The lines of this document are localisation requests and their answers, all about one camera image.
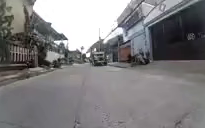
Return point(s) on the cream building with plants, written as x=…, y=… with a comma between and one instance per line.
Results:
x=8, y=20

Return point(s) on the parked motorcycle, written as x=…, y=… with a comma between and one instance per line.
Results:
x=140, y=58

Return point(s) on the building with dark gate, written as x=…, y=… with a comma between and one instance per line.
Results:
x=181, y=33

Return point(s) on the grey concrete road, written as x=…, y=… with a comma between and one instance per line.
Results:
x=100, y=96

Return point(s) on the pale blue building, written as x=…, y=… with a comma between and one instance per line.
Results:
x=135, y=30

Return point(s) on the building with awning roof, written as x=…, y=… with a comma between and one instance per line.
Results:
x=50, y=41

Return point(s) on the red brown gate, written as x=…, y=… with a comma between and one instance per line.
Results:
x=125, y=53

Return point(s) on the pole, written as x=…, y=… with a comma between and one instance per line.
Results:
x=99, y=39

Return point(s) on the raised concrete kerb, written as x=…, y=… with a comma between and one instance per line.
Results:
x=13, y=75

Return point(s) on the white picket fence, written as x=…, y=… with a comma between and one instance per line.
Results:
x=18, y=54

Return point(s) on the vehicle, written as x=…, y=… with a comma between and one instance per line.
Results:
x=98, y=58

